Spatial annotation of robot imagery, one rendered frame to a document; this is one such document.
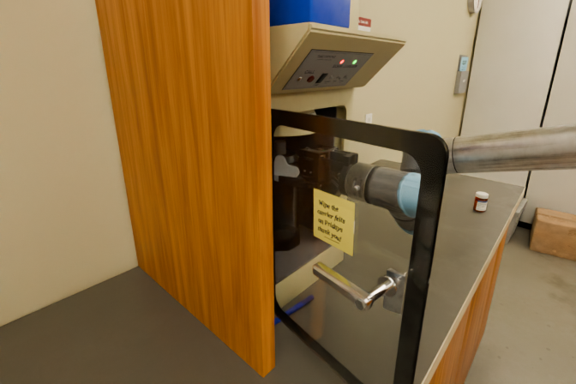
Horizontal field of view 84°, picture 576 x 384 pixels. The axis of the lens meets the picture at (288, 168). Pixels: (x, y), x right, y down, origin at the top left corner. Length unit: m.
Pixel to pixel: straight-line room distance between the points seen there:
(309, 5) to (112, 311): 0.73
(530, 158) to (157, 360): 0.75
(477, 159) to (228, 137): 0.46
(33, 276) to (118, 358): 0.31
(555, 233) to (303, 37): 3.04
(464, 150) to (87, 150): 0.82
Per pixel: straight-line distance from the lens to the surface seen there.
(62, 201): 0.89
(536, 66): 3.49
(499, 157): 0.69
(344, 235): 0.44
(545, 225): 3.32
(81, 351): 0.80
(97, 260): 0.97
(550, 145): 0.68
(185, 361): 0.71
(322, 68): 0.56
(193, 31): 0.52
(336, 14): 0.53
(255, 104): 0.42
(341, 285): 0.41
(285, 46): 0.49
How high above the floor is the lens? 1.45
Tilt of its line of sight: 17 degrees down
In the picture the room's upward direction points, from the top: straight up
